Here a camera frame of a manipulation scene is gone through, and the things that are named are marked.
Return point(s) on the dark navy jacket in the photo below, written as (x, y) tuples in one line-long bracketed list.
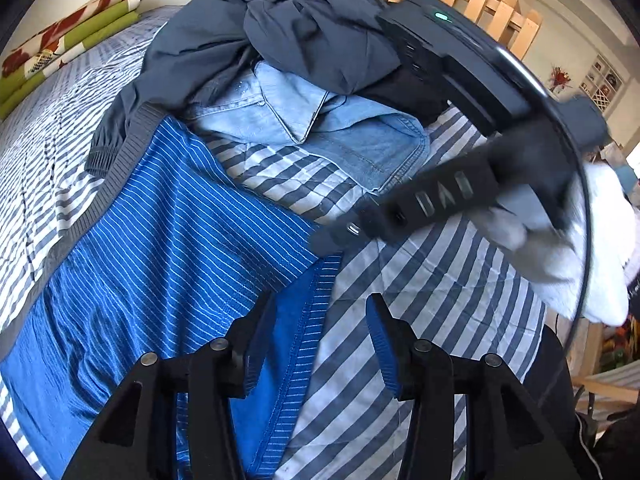
[(337, 45)]

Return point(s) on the black garment under jacket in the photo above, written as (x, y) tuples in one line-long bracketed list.
[(404, 91)]

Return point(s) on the green floral folded blanket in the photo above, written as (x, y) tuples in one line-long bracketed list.
[(36, 59)]

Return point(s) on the light blue denim shirt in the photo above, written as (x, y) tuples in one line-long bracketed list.
[(375, 145)]

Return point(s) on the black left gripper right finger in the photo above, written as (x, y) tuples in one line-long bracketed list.
[(508, 438)]

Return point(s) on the red flower decoration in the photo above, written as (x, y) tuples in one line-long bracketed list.
[(558, 80)]

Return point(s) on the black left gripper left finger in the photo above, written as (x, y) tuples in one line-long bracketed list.
[(134, 436)]

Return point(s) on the blue white striped bedspread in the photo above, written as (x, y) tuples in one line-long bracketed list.
[(448, 282)]

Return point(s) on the white gloved right hand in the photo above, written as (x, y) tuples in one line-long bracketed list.
[(553, 260)]

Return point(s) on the white lattice wall shelf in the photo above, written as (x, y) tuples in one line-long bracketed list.
[(602, 84)]

